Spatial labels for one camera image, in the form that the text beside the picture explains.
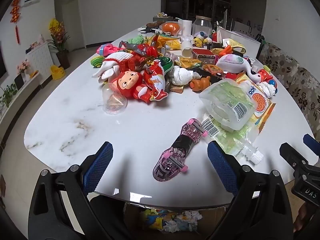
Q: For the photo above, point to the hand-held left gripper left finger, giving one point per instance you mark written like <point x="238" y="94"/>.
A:
<point x="99" y="166"/>

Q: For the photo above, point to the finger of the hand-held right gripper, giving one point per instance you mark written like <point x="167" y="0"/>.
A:
<point x="291" y="155"/>
<point x="312" y="143"/>

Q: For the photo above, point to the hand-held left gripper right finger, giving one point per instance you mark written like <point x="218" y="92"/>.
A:
<point x="222" y="170"/>

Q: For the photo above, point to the pink transparent toy skateboard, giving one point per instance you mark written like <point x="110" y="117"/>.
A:
<point x="177" y="152"/>

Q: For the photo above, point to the cardboard box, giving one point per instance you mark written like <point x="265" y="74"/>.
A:
<point x="130" y="212"/>

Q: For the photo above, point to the person's right hand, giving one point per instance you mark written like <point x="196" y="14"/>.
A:
<point x="302" y="217"/>

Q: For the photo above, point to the green pouch with white cap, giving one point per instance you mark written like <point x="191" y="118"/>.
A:
<point x="232" y="141"/>

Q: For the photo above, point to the orange yellow snack packet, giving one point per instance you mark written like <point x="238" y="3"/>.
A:
<point x="261" y="103"/>

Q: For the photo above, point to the clear green refill pouch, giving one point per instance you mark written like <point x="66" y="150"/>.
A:
<point x="225" y="105"/>

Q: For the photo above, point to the floral sofa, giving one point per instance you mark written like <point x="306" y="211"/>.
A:
<point x="297" y="80"/>

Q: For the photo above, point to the clear plastic capsule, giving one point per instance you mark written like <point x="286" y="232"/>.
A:
<point x="113" y="100"/>

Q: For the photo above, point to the white swirl toy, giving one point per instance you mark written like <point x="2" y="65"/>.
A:
<point x="267" y="88"/>

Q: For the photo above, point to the red toy train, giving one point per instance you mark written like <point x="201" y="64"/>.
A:
<point x="266" y="76"/>

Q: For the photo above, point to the red monkey toy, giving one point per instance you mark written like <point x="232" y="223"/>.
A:
<point x="127" y="82"/>

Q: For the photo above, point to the brown bear toy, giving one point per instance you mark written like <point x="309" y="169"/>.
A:
<point x="200" y="83"/>

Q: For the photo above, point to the orange round container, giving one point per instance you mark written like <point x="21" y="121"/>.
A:
<point x="212" y="70"/>

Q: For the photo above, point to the white plush with red band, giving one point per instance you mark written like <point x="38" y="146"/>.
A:
<point x="110" y="66"/>

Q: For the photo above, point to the white crumpled cloth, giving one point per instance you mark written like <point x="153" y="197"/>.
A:
<point x="182" y="76"/>

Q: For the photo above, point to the yellow child potty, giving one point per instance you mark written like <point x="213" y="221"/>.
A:
<point x="58" y="72"/>

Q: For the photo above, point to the green yoyo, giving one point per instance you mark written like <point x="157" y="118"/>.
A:
<point x="97" y="61"/>

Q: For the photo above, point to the white pink swan plush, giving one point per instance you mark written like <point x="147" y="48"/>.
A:
<point x="232" y="63"/>

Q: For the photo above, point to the green leafy plant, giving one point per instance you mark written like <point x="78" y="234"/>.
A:
<point x="7" y="96"/>

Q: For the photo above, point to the red square box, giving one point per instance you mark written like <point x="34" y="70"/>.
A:
<point x="203" y="55"/>

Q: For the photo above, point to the pink toy gun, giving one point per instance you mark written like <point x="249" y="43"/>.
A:
<point x="107" y="49"/>

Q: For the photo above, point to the black green bag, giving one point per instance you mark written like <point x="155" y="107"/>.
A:
<point x="260" y="38"/>

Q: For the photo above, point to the white radiator cover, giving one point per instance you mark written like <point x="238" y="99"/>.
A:
<point x="40" y="58"/>

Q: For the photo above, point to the yellow paper bag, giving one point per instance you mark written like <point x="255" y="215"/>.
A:
<point x="236" y="43"/>

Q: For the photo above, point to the white paper cup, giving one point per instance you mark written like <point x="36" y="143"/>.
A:
<point x="187" y="50"/>

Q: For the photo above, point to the red silver action figure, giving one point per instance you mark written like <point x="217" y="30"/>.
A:
<point x="142" y="48"/>

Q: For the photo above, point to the pink flower bouquet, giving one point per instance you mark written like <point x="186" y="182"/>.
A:
<point x="23" y="66"/>

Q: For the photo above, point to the green fluffy plush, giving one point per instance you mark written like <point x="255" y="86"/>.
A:
<point x="136" y="40"/>

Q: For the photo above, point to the white storage box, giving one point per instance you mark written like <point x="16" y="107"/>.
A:
<point x="237" y="33"/>

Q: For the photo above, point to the yellow flower potted plant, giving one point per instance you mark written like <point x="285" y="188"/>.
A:
<point x="58" y="33"/>

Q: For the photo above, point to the black toy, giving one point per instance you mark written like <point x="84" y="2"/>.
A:
<point x="147" y="30"/>

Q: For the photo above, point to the white door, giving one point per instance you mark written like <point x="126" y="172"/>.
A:
<point x="73" y="22"/>

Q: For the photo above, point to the clear glass jar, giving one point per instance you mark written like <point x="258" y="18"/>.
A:
<point x="202" y="25"/>

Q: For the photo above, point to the white paper roll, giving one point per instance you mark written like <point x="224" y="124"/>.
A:
<point x="186" y="27"/>

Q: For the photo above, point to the orange ball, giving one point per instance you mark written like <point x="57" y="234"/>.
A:
<point x="170" y="28"/>

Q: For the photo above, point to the brown oblong toy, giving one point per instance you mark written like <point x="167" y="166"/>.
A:
<point x="153" y="25"/>

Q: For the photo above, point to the red knot wall decoration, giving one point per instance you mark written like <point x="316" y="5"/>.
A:
<point x="15" y="13"/>

